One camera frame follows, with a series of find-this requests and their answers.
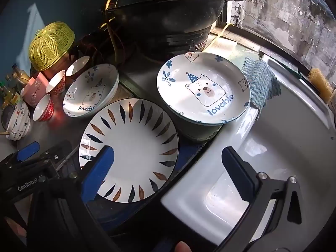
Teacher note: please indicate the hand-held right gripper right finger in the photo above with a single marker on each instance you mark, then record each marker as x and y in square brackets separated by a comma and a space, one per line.
[237, 173]

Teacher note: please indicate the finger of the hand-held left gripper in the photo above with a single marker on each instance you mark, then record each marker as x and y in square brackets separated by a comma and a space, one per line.
[56, 151]
[27, 151]

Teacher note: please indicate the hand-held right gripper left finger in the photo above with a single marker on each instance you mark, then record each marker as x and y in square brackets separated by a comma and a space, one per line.
[98, 173]

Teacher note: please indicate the leaf pattern plate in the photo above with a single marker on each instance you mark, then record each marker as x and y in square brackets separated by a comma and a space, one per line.
[136, 147]

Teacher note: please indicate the person's right hand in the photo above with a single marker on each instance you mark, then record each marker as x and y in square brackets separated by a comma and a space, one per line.
[183, 247]

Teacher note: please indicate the large bear print bowl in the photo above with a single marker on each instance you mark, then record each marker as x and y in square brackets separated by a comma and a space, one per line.
[17, 128]

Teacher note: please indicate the metal strainer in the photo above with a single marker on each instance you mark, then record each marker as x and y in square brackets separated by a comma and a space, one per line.
[8, 118]

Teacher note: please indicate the small white bowl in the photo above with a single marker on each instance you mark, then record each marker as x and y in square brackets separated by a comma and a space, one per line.
[19, 110]

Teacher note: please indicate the red patterned bowl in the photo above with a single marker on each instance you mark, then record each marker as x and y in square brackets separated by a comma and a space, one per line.
[43, 107]
[55, 82]
[76, 67]

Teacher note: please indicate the white sink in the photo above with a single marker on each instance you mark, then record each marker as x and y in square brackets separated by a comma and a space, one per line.
[275, 141]

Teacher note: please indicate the yellow label bottle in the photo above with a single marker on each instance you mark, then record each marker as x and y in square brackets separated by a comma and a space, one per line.
[11, 97]

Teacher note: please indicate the pink flower bowl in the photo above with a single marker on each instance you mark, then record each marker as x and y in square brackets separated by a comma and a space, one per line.
[34, 92]

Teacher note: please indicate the copper bowl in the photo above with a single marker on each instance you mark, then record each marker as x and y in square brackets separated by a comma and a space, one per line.
[59, 64]

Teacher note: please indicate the blue knitted cloth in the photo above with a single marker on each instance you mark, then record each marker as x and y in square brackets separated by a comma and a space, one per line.
[262, 84]

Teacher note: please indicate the yellow plastic basket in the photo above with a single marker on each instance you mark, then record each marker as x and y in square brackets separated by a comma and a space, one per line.
[51, 44]

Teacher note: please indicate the yellow sponge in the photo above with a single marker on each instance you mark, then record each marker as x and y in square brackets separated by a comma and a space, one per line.
[319, 82]

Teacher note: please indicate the black electric stove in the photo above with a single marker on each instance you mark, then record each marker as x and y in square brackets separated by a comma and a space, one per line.
[181, 42]

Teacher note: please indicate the white water pipe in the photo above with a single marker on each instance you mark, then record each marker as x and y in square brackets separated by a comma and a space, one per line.
[239, 18]

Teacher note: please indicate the black wok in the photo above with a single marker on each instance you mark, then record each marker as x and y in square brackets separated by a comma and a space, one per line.
[162, 18]

